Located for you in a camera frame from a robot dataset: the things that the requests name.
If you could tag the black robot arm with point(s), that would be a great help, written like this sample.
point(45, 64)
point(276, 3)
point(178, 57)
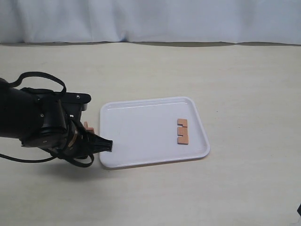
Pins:
point(50, 121)

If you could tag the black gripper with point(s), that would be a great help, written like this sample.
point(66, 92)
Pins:
point(79, 145)

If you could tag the dark object at edge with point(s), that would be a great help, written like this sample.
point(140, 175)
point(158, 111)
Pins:
point(299, 210)

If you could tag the white plastic tray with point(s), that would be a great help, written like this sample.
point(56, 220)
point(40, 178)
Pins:
point(144, 132)

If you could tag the white backdrop curtain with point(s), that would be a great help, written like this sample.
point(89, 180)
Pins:
point(85, 21)

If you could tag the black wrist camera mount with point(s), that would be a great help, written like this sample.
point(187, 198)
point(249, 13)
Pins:
point(75, 103)

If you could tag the wooden notched puzzle piece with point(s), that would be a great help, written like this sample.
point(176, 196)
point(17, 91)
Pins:
point(182, 132)
point(89, 128)

